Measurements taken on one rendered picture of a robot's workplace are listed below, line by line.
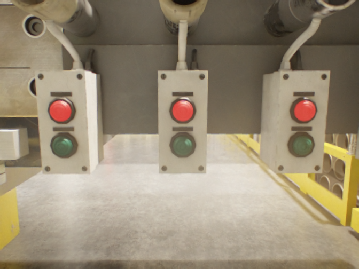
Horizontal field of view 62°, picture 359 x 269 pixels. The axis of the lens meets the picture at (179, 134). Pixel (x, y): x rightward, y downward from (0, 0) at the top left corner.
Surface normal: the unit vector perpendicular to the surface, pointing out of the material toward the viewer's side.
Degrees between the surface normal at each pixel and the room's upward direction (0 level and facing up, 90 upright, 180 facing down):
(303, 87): 90
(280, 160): 90
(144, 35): 90
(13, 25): 90
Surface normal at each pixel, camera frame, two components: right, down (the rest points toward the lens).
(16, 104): 0.01, 0.16
